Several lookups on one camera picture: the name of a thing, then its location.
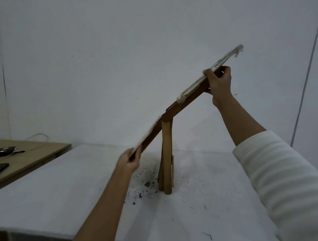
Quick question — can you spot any white ribbed sleeve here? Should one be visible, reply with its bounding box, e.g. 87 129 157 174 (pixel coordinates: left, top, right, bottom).
232 130 318 241

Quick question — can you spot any person's left forearm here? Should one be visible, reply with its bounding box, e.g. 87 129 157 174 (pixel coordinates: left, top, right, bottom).
74 168 133 241

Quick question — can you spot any white plastic-wrapped bar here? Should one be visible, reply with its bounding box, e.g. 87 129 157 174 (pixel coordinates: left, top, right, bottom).
176 44 244 104

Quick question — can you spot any person's right forearm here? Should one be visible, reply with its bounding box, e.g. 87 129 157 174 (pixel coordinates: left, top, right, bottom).
212 95 267 147

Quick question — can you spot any wooden side table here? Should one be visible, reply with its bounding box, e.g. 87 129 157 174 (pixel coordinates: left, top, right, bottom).
0 139 72 190

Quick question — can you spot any thin dark wall cable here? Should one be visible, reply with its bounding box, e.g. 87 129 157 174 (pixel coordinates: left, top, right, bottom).
1 60 12 140

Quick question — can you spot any person's right hand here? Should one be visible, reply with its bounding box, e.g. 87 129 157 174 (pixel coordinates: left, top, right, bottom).
203 66 234 108

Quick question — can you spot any black and silver tool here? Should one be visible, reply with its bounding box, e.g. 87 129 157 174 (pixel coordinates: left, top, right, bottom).
0 146 25 157

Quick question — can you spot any white foam strip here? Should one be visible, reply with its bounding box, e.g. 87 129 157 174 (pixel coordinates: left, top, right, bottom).
134 116 163 150

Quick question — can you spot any grey vertical wall cable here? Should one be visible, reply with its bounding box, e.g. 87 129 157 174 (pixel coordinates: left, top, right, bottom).
290 29 318 147

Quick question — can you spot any person's left hand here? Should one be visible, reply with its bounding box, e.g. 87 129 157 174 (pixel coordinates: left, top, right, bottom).
116 145 143 175

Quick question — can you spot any brown wooden folding stand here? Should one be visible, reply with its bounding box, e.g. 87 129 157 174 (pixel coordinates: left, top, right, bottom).
129 66 232 195

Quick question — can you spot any dark debris scatter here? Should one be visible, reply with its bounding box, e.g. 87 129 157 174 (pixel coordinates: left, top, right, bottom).
123 167 160 206

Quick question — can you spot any thin grey cable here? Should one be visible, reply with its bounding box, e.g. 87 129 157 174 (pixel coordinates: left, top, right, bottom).
15 133 49 151

